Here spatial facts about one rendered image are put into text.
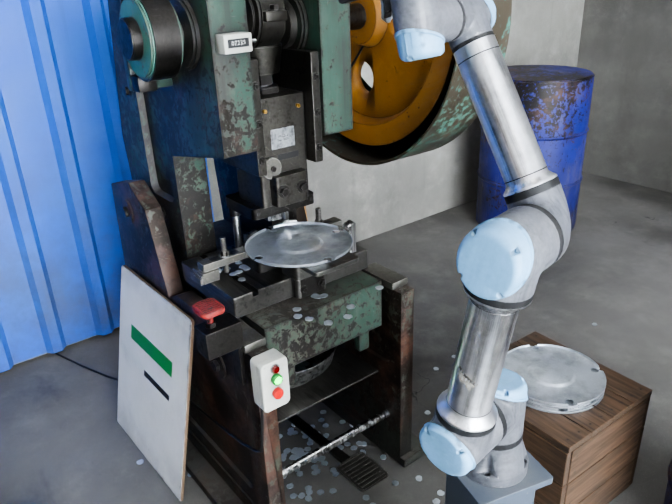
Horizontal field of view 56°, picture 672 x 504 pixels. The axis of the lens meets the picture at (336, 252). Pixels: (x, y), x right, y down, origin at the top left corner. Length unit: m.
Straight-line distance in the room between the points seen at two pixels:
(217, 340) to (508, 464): 0.69
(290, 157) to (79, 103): 1.22
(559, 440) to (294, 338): 0.72
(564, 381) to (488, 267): 0.94
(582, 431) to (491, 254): 0.89
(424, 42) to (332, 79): 0.64
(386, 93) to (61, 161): 1.37
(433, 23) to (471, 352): 0.54
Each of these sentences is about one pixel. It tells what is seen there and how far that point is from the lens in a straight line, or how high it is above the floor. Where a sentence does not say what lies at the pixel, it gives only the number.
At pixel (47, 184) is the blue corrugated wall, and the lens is 2.70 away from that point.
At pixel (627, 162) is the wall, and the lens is 4.84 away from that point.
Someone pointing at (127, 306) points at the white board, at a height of 0.46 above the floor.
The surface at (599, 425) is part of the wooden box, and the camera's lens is 1.82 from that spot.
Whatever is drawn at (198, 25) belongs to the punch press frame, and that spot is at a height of 1.35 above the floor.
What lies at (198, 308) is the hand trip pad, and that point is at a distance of 1.47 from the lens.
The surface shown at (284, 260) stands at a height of 0.78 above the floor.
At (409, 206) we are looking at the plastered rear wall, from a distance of 3.85.
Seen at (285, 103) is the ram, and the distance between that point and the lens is 1.63.
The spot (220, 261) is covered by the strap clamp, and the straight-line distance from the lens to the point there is 1.71.
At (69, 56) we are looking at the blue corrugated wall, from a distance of 2.65.
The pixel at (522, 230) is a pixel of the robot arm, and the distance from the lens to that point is 1.00.
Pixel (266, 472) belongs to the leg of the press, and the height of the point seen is 0.27.
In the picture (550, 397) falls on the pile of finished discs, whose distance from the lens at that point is 1.84.
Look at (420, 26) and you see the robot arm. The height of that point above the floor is 1.37.
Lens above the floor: 1.46
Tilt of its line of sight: 25 degrees down
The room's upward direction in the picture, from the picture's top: 2 degrees counter-clockwise
